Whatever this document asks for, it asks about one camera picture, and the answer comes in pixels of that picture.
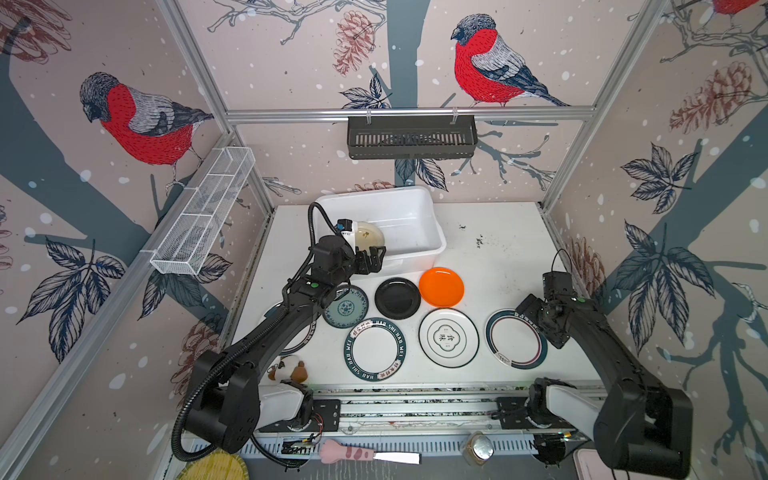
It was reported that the small cream patterned plate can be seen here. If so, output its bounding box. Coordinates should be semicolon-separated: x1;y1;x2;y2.
354;221;386;250

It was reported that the green red rim plate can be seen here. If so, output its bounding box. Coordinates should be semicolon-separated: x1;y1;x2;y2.
485;309;548;370

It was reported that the orange plate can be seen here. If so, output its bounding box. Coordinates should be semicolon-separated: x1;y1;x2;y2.
419;267;465;308

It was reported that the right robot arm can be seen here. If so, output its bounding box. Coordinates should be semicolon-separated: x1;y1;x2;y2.
516;271;693;479

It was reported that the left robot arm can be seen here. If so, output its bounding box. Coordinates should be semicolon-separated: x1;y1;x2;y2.
170;219;386;462

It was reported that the white plastic bin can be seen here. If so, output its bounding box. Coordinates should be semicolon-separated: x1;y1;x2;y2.
317;186;447;276

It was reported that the teal patterned small plate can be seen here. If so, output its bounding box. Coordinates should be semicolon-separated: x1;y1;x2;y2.
322;284;369;329

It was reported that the green rim lettered plate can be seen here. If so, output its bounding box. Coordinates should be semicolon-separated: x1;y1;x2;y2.
343;317;407;382

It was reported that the white plate black emblem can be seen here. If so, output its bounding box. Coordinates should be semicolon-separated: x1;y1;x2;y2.
418;308;480;369

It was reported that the black hanging shelf basket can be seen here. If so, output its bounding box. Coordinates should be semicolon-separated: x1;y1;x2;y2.
347;115;478;160

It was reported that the brown white plush toy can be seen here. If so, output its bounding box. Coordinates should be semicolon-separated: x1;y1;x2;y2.
267;355;309;383

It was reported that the pink tray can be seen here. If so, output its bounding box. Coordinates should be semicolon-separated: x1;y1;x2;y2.
573;449;603;480

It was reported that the yellow woven mat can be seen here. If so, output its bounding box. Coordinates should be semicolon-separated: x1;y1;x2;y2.
176;450;250;480

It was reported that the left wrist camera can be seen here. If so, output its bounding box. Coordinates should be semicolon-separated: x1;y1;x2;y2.
335;219;358;251

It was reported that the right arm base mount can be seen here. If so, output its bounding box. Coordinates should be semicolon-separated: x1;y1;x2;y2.
491;397;537;430

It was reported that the white wire mesh basket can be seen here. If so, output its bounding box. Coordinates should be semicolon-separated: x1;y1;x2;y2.
150;146;255;276

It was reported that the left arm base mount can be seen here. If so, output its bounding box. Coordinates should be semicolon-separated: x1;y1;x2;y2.
258;399;341;434

